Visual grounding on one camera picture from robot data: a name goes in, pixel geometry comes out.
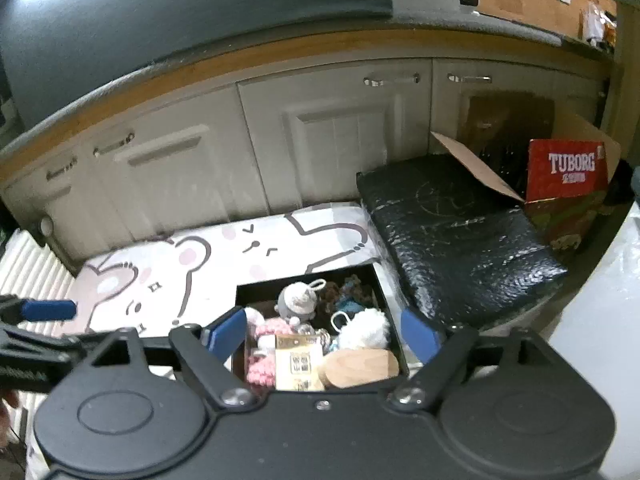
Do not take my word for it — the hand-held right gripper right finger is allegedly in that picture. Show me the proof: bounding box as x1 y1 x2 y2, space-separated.
386 308 557 408

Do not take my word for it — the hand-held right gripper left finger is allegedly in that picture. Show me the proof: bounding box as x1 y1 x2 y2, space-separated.
87 306 257 407

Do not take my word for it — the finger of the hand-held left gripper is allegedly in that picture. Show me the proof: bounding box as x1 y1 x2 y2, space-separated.
0 297 79 324
0 326 101 362

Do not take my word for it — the pink white crochet bunny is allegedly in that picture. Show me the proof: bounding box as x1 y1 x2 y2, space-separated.
246 307 283 348

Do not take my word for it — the pink crochet doll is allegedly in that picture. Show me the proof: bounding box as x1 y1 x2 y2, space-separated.
245 352 277 389

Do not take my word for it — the white yarn ball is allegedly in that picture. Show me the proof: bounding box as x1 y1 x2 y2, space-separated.
339 307 392 352

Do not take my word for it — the wooden block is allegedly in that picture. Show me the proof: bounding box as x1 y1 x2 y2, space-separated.
317 348 401 389

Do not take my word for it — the black cardboard box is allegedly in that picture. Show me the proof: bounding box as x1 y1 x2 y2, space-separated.
235 263 412 394

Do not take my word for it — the gold card packet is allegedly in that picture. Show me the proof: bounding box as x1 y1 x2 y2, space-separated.
274 334 327 392

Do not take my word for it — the grey crochet bunny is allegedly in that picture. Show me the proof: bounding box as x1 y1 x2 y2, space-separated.
276 279 325 323

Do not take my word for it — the dark fluffy pompom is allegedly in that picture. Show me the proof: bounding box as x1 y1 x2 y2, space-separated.
321 274 362 307

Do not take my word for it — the person's left hand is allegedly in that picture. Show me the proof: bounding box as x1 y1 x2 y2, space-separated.
0 388 21 457

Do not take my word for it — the white ribbed suitcase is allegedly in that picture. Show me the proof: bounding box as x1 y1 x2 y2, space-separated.
0 214 77 311

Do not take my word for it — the printed blanket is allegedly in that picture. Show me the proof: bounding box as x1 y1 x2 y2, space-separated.
74 200 417 378

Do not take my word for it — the cream cabinet door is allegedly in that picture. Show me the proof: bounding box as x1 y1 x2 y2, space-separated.
431 57 612 162
74 84 272 262
0 157 92 263
237 57 434 212

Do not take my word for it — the black wrapped package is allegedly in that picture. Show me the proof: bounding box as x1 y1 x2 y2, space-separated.
355 153 569 332

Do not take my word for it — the red Tuborg cardboard box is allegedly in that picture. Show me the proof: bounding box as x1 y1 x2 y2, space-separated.
429 111 622 207

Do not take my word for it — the red beer box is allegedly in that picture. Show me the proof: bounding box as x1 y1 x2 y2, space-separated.
524 138 609 257

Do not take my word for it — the dark grey back cushion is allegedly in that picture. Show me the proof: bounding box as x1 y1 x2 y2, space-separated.
0 0 397 127

